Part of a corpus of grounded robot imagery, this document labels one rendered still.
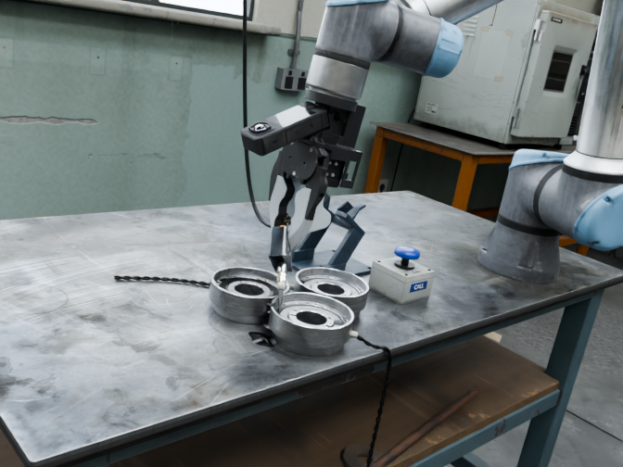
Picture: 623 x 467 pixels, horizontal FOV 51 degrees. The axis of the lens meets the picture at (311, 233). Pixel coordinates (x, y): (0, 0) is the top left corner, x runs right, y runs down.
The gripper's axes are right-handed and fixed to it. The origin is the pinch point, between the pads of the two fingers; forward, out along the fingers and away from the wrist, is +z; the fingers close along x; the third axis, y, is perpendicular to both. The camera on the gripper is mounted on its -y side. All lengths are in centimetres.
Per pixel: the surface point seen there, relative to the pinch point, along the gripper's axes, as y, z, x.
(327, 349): -2.0, 9.1, -15.2
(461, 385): 53, 28, -4
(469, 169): 182, -4, 94
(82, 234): -12.3, 11.8, 32.3
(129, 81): 54, -5, 157
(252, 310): -6.3, 8.3, -5.1
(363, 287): 11.8, 4.8, -6.7
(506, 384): 63, 27, -8
